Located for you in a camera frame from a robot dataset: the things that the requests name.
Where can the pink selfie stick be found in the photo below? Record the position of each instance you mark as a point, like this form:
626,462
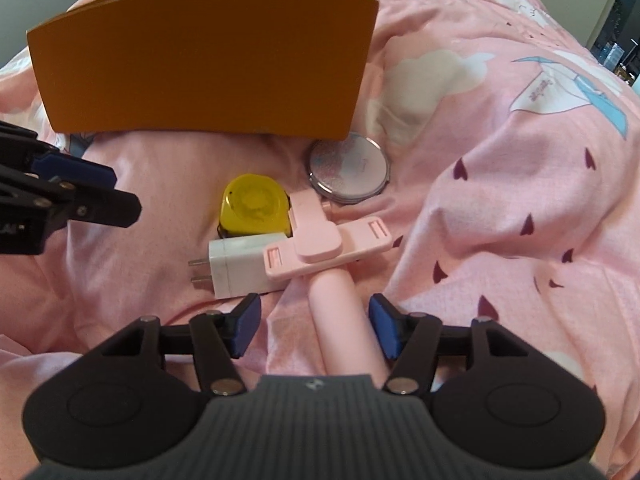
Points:
332,310

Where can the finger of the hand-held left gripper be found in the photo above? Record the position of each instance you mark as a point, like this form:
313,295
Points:
100,207
75,170

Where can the dark cluttered shelf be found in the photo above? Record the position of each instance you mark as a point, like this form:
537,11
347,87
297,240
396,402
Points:
617,45

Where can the round compact mirror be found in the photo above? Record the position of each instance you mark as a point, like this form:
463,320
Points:
347,167

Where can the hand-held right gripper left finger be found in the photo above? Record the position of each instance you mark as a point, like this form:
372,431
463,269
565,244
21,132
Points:
247,325

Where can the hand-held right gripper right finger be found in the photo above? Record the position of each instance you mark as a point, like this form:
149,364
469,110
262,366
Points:
385,325

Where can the pink printed blanket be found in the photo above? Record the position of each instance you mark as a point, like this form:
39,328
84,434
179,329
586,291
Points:
500,210

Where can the orange cardboard box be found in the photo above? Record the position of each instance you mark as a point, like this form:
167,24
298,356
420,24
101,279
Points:
200,60

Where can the yellow round tape measure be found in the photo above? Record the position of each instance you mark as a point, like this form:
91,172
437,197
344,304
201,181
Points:
252,205

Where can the white charger plug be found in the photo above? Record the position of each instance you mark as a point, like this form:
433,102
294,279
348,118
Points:
240,265

